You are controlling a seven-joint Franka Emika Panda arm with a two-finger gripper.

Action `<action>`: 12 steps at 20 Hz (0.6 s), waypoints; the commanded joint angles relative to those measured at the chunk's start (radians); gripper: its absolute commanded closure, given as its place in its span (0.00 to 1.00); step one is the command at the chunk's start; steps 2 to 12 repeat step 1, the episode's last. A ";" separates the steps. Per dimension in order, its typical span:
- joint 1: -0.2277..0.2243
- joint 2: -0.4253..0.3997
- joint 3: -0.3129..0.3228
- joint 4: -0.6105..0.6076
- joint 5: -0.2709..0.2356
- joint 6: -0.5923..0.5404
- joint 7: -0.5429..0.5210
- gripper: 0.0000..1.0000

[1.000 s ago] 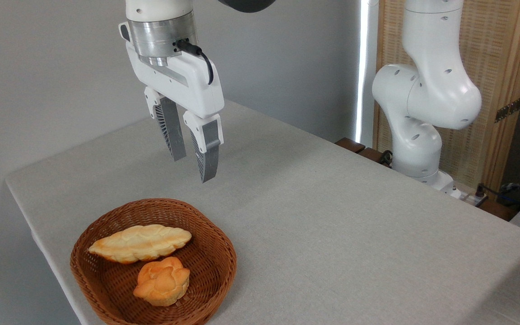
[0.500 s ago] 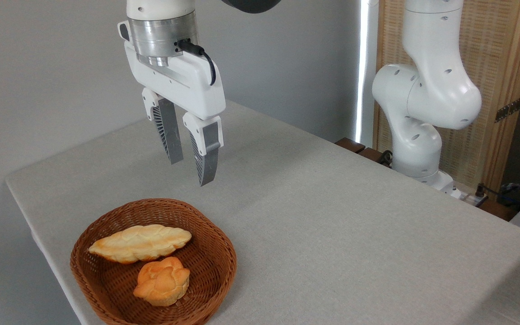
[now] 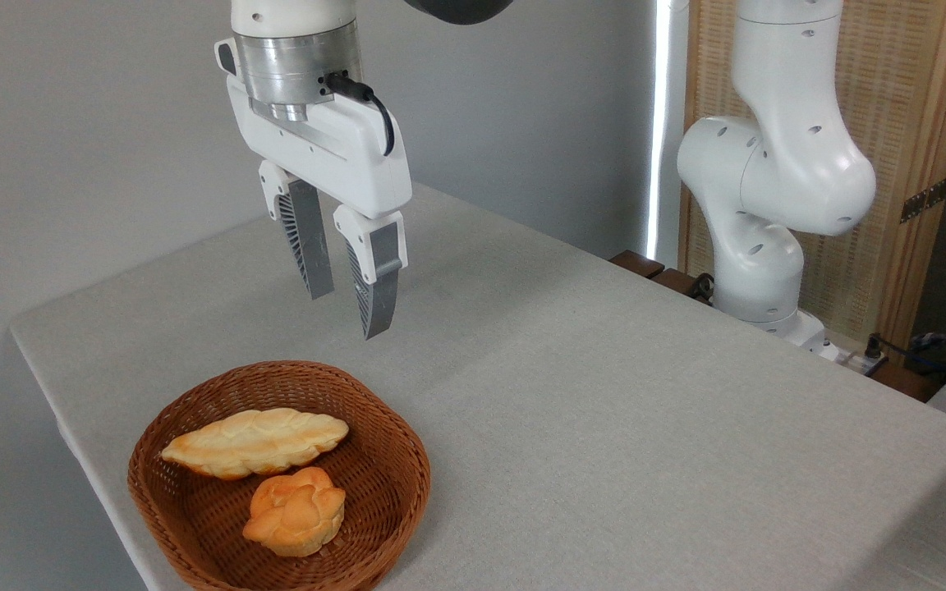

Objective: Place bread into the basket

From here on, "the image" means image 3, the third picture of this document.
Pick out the round orange bread bun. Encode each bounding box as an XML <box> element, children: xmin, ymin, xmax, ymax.
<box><xmin>242</xmin><ymin>466</ymin><xmax>347</xmax><ymax>558</ymax></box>

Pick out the dark brown wooden block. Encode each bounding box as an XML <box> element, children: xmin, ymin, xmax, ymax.
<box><xmin>651</xmin><ymin>268</ymin><xmax>712</xmax><ymax>301</ymax></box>
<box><xmin>871</xmin><ymin>361</ymin><xmax>944</xmax><ymax>403</ymax></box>
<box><xmin>609</xmin><ymin>250</ymin><xmax>665</xmax><ymax>280</ymax></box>

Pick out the wooden rattan folding screen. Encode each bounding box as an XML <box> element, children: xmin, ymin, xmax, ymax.
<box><xmin>678</xmin><ymin>0</ymin><xmax>946</xmax><ymax>354</ymax></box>

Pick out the white power strip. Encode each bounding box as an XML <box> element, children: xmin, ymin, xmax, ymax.
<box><xmin>818</xmin><ymin>341</ymin><xmax>889</xmax><ymax>378</ymax></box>

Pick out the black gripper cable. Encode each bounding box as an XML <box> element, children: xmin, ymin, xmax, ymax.
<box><xmin>324</xmin><ymin>72</ymin><xmax>396</xmax><ymax>157</ymax></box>

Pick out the long braided bread loaf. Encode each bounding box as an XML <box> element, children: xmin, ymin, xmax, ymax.
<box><xmin>160</xmin><ymin>408</ymin><xmax>350</xmax><ymax>480</ymax></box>

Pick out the brown wicker basket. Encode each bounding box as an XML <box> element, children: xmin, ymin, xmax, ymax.
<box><xmin>127</xmin><ymin>360</ymin><xmax>431</xmax><ymax>591</ymax></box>

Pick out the dark metal screen hinge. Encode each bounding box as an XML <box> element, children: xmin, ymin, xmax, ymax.
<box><xmin>900</xmin><ymin>176</ymin><xmax>946</xmax><ymax>224</ymax></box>

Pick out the grey tablecloth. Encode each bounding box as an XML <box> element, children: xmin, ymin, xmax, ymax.
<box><xmin>9</xmin><ymin>182</ymin><xmax>946</xmax><ymax>591</ymax></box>

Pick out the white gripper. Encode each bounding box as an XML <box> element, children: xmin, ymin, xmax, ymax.
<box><xmin>226</xmin><ymin>74</ymin><xmax>414</xmax><ymax>341</ymax></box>

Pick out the black power cable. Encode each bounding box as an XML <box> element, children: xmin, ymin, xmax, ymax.
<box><xmin>863</xmin><ymin>332</ymin><xmax>946</xmax><ymax>387</ymax></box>

